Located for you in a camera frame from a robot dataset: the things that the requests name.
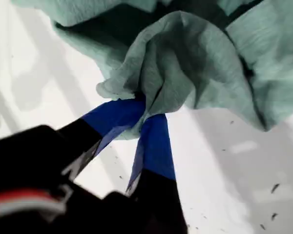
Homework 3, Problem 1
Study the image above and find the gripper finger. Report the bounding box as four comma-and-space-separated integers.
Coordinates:
126, 113, 189, 234
57, 98, 147, 183

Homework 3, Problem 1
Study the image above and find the pale green T-shirt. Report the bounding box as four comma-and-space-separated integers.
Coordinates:
11, 0, 293, 142

